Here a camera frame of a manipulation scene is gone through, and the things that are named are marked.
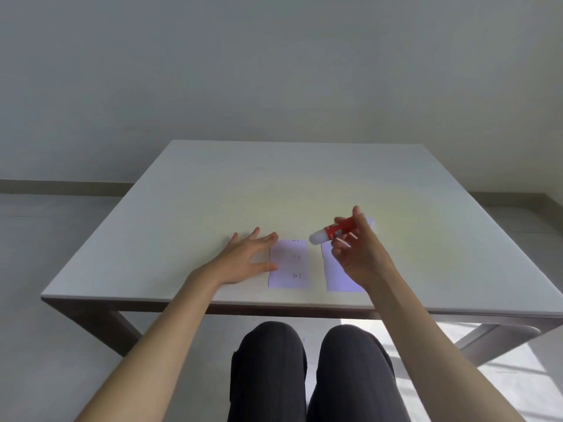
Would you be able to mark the person's right thumb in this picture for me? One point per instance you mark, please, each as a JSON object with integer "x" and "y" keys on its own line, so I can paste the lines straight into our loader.
{"x": 341, "y": 222}

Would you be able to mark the person's left hand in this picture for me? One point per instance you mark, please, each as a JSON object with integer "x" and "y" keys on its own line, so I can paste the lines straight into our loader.
{"x": 233, "y": 263}

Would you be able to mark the red and white glue stick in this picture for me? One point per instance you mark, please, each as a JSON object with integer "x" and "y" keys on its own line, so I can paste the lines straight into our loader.
{"x": 323, "y": 235}

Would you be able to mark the person's left forearm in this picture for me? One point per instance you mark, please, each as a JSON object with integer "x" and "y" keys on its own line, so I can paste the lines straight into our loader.
{"x": 149, "y": 347}

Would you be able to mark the person's right hand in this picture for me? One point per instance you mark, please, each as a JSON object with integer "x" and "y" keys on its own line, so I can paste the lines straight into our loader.
{"x": 365, "y": 259}

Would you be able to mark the person's black trousers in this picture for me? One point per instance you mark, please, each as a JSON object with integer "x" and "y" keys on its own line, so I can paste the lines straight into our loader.
{"x": 308, "y": 373}

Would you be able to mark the grey-brown skirting board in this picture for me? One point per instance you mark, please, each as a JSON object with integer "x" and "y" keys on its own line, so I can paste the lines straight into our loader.
{"x": 66, "y": 188}

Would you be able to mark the plain white paper strip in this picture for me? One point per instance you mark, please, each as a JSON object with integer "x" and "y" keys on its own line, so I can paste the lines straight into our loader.
{"x": 334, "y": 272}

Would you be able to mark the person's right forearm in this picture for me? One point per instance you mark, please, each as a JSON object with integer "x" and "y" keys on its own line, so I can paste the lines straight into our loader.
{"x": 426, "y": 351}

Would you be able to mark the person's left middle finger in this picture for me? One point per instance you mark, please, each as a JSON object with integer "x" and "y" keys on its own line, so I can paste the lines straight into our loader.
{"x": 252, "y": 237}

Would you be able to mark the person's left thumb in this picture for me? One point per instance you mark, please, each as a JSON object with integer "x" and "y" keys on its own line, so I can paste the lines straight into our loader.
{"x": 265, "y": 267}

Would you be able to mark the white table with brown frame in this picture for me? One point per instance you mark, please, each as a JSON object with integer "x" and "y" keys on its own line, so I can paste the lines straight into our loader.
{"x": 281, "y": 184}

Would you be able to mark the white paper strip with marks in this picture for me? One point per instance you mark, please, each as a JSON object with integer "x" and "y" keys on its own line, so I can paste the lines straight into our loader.
{"x": 291, "y": 264}

